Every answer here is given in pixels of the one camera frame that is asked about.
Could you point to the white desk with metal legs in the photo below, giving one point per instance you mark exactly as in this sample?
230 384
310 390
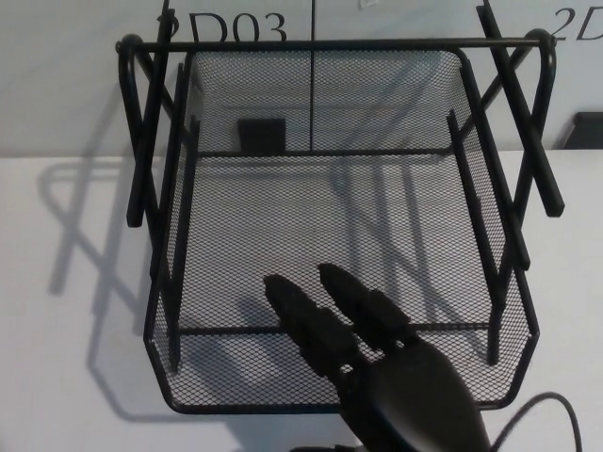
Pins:
70 329

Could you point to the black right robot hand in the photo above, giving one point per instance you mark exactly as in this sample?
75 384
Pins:
405 381

